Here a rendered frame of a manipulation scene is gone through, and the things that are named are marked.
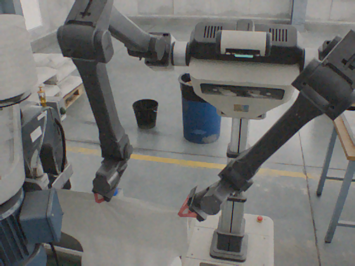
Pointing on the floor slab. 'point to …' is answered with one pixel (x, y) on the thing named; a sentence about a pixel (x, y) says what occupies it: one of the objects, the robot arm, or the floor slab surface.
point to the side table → (338, 128)
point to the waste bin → (198, 114)
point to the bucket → (146, 113)
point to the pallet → (73, 95)
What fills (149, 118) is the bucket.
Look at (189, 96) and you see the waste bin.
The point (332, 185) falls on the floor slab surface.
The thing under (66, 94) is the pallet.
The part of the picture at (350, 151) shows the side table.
